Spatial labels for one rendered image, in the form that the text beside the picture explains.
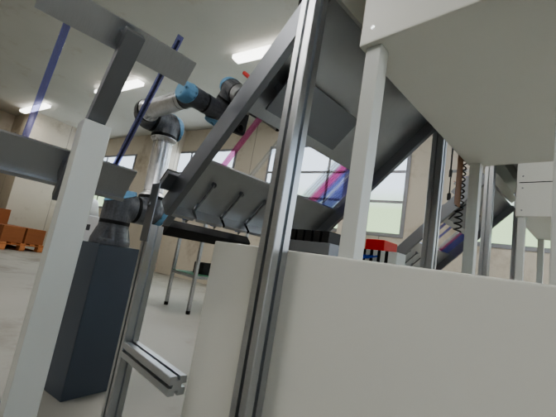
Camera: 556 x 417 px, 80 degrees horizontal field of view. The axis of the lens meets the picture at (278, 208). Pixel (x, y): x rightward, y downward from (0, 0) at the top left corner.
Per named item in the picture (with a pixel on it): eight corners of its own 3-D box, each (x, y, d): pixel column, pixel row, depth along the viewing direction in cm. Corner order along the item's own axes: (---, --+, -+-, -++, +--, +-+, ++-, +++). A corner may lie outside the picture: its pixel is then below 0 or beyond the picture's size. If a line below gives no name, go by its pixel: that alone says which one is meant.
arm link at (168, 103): (125, 97, 147) (189, 71, 115) (148, 107, 155) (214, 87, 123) (118, 121, 145) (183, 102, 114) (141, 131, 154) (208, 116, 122)
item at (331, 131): (245, 115, 84) (238, 105, 88) (372, 186, 130) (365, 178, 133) (334, -6, 71) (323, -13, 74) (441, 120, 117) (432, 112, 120)
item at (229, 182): (171, 207, 101) (169, 199, 102) (308, 242, 146) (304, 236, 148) (204, 161, 93) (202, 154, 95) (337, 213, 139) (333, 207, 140)
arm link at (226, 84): (228, 99, 136) (240, 81, 134) (240, 109, 128) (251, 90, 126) (213, 89, 130) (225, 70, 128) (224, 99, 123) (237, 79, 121)
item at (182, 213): (170, 216, 99) (166, 199, 104) (308, 248, 145) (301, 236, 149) (173, 213, 99) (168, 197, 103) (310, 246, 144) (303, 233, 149)
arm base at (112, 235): (80, 240, 133) (87, 215, 135) (115, 245, 145) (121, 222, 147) (101, 244, 125) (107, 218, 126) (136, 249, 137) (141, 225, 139)
